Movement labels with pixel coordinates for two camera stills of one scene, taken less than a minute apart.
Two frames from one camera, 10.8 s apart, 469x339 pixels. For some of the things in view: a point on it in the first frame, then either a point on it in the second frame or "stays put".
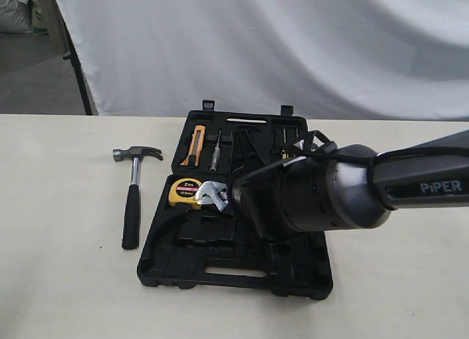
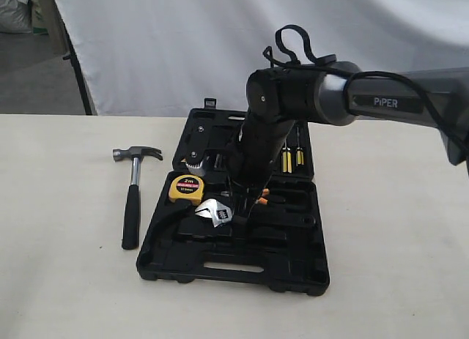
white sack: (15, 12) stays put
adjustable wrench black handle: (207, 193) -> (257, 228)
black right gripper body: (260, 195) -> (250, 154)
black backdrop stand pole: (74, 58) stays put
